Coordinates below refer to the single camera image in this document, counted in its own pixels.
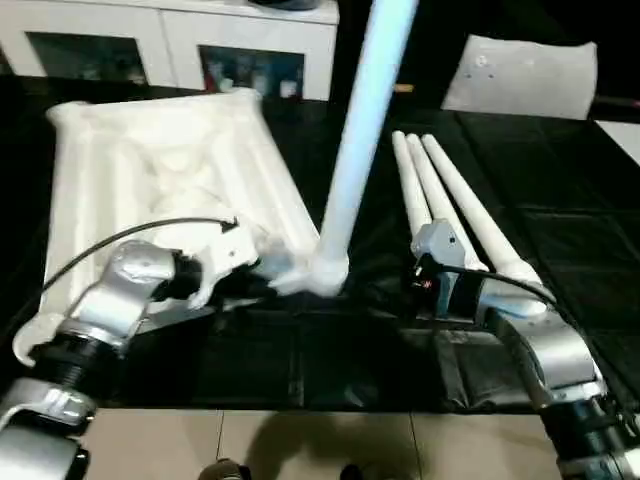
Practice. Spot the white plastic table leg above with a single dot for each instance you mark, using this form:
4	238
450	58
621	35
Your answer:
412	185
485	220
365	120
445	210

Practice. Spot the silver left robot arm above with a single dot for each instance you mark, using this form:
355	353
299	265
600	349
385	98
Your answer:
100	320

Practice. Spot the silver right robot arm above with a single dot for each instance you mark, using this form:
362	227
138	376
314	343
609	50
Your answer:
550	355

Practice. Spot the black work mat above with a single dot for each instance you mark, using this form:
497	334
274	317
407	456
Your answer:
580	220

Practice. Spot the small yellow label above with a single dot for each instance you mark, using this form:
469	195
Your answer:
403	88

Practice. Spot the white flat panel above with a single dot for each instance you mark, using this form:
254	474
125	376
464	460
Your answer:
525	78

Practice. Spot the white sheet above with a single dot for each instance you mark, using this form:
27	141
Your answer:
622	140

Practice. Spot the white glass-door cabinet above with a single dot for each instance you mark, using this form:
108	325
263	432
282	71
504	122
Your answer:
170	40

